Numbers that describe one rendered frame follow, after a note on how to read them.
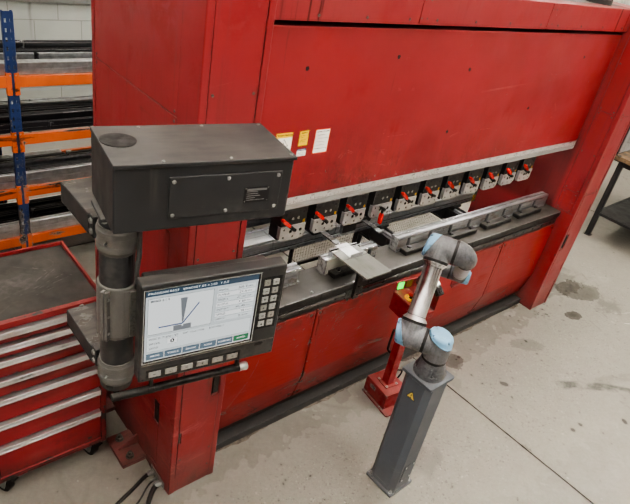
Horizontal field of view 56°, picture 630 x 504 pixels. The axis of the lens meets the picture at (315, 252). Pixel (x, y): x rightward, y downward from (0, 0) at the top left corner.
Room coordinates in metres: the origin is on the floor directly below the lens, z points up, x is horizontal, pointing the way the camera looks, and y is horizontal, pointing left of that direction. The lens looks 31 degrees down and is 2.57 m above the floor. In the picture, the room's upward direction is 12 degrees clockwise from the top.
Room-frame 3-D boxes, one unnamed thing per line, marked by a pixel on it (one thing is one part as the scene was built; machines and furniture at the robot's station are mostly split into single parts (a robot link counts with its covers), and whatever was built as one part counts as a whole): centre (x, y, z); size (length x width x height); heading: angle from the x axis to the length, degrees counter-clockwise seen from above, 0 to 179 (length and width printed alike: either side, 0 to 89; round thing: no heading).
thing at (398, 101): (3.19, -0.60, 1.74); 3.00 x 0.08 x 0.80; 136
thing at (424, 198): (3.13, -0.55, 1.26); 0.15 x 0.09 x 0.17; 136
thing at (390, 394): (2.73, -0.62, 0.06); 0.25 x 0.20 x 0.12; 38
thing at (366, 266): (2.62, -0.25, 1.00); 0.26 x 0.18 x 0.01; 46
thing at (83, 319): (1.61, 0.57, 1.18); 0.40 x 0.24 x 0.07; 136
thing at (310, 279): (3.16, -0.63, 0.85); 3.00 x 0.21 x 0.04; 136
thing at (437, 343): (2.14, -0.63, 0.94); 0.13 x 0.12 x 0.14; 76
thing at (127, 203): (1.47, 0.38, 1.53); 0.51 x 0.25 x 0.85; 126
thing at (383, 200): (2.85, -0.27, 1.26); 0.15 x 0.09 x 0.17; 136
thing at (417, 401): (2.14, -0.64, 0.39); 0.18 x 0.18 x 0.77; 47
